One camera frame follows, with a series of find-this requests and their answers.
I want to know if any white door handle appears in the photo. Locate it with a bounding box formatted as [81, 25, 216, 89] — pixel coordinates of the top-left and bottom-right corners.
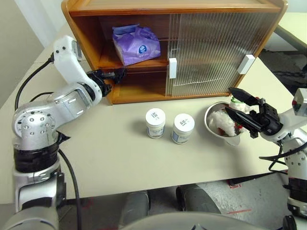
[238, 54, 255, 75]
[168, 57, 177, 79]

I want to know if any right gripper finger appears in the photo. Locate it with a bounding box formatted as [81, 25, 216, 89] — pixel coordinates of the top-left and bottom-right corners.
[224, 107, 262, 138]
[228, 87, 261, 107]

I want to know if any grey robot torso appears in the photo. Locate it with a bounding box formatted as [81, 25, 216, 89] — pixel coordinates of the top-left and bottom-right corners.
[119, 212, 307, 230]

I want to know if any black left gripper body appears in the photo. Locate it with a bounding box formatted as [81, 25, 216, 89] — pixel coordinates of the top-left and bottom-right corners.
[86, 70, 109, 97]

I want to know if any ribbed translucent sliding door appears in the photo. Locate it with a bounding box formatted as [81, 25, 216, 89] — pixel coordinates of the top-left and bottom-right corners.
[176, 11, 281, 96]
[165, 13, 276, 98]

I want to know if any white plush toy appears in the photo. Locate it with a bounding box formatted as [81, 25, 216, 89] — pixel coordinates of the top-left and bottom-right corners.
[208, 97, 252, 137]

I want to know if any white bottle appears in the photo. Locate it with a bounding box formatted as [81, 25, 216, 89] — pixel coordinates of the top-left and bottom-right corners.
[171, 113, 194, 145]
[145, 108, 166, 139]

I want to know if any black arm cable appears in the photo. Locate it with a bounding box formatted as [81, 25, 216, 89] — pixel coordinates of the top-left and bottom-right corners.
[14, 54, 83, 230]
[259, 138, 307, 173]

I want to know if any grey metal bar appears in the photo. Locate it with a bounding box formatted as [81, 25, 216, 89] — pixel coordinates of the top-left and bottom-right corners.
[274, 23, 307, 52]

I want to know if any purple tissue pack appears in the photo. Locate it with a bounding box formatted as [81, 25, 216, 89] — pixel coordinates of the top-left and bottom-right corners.
[112, 23, 161, 67]

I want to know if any grey rounded shape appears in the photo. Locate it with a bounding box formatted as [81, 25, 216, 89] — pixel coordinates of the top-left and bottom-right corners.
[119, 191, 151, 227]

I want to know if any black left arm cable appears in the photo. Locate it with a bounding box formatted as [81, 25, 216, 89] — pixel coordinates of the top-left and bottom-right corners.
[14, 54, 83, 230]

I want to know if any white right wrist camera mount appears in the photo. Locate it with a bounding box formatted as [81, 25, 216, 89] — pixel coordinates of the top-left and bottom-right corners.
[260, 88, 307, 144]

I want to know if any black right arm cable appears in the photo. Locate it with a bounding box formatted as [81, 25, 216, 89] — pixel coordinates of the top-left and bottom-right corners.
[259, 138, 307, 173]

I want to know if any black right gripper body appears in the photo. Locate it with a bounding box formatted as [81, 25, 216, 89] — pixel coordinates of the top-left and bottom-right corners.
[250, 97, 283, 137]

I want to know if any wooden cabinet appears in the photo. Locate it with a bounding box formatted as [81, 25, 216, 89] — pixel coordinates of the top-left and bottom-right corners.
[61, 0, 288, 105]

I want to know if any metal bowl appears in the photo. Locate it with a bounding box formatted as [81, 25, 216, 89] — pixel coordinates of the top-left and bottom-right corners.
[203, 102, 241, 147]

